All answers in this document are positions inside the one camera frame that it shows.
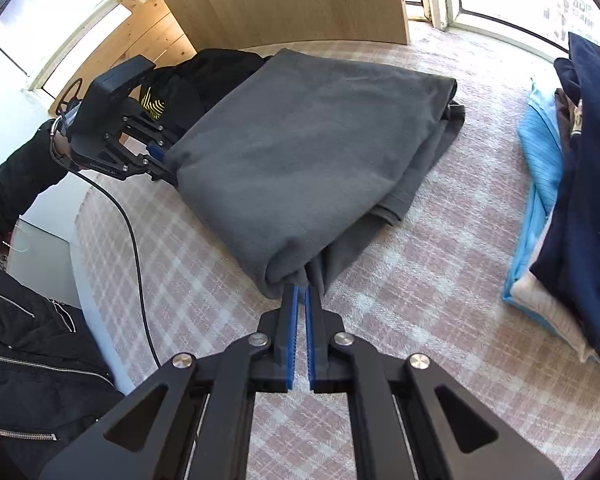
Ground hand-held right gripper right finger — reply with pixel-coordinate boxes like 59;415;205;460
305;285;563;480

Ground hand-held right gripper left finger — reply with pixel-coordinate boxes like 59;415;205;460
40;284;298;480

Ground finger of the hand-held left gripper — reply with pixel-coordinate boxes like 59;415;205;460
125;116;173;143
107;137;176;181

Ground grey flower print t-shirt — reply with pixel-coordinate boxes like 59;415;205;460
167;49;467;298

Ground person's left forearm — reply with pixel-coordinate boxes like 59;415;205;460
0;120;73;261

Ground black garment with yellow print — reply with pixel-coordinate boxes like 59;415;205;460
137;49;276;131

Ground pink plaid blanket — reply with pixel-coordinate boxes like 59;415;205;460
72;25;600;480

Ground white mattress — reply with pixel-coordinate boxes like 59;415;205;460
72;187;136;396

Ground beige folded garment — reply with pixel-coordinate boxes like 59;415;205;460
510;105;600;363

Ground light blue folded garment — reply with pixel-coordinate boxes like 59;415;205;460
502;77;566;311

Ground navy folded garment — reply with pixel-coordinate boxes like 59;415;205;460
530;31;600;366

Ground brown folded garment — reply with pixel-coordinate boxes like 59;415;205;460
552;87;581;141

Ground black cable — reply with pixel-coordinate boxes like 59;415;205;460
70;167;163;368

